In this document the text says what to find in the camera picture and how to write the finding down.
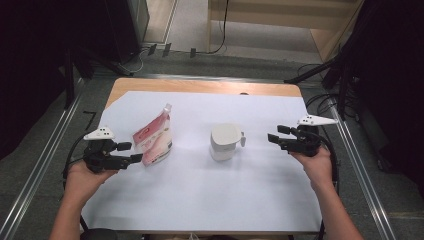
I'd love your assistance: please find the red and white spout pouch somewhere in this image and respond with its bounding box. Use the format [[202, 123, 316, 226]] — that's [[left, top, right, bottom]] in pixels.
[[132, 103, 174, 167]]

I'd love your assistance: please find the white floor cable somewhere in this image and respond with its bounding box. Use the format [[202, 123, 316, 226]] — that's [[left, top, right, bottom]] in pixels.
[[119, 49, 148, 75]]

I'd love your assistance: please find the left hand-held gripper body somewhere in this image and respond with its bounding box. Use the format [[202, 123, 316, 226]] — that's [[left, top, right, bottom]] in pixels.
[[82, 125, 118, 175]]

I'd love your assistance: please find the hand-held gripper cable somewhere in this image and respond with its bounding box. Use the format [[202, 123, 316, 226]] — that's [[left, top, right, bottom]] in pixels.
[[61, 132, 90, 232], [309, 130, 340, 240]]

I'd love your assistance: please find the metal floor rail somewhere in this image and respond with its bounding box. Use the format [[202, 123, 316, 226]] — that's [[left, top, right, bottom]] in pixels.
[[0, 78, 86, 240], [328, 96, 398, 240]]

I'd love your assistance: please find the person's left hand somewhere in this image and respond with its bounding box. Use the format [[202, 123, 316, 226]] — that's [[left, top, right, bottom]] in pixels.
[[63, 160, 118, 202]]

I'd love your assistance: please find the black hanging cable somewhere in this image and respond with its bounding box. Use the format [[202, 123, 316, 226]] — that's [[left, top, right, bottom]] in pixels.
[[206, 0, 231, 55]]

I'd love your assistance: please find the left hand-held gripper cable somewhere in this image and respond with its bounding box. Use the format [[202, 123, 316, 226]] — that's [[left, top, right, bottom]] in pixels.
[[61, 132, 90, 232]]

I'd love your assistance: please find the white lidded jar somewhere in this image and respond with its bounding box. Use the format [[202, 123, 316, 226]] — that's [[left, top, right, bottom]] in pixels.
[[209, 122, 247, 162]]

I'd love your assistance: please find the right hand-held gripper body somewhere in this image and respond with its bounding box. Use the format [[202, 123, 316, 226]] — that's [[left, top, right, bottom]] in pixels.
[[288, 114, 339, 158]]

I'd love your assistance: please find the black metal stand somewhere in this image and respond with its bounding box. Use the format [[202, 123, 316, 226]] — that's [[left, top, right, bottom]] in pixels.
[[62, 46, 134, 110]]

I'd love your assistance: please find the dark cabinet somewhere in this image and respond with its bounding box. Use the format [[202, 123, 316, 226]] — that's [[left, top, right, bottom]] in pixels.
[[104, 0, 150, 65]]

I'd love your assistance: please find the black tripod stand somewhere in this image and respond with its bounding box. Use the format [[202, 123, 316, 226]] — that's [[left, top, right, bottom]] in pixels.
[[283, 0, 368, 118]]

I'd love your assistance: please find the light wooden shelf unit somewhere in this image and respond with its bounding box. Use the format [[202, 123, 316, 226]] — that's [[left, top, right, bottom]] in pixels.
[[206, 0, 366, 63]]

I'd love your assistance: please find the person's right hand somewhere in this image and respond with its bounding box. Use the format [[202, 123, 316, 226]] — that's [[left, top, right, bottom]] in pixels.
[[289, 145, 335, 195]]

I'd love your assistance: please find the black looped floor cable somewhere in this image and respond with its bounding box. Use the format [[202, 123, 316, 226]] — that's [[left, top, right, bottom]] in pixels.
[[297, 62, 329, 80]]

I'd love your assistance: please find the right hand-held gripper cable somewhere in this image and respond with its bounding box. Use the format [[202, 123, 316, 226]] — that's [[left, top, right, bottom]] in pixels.
[[309, 130, 340, 240]]

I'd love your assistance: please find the dark curtain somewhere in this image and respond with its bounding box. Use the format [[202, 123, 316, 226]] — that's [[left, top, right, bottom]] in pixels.
[[346, 0, 424, 198], [0, 0, 111, 161]]

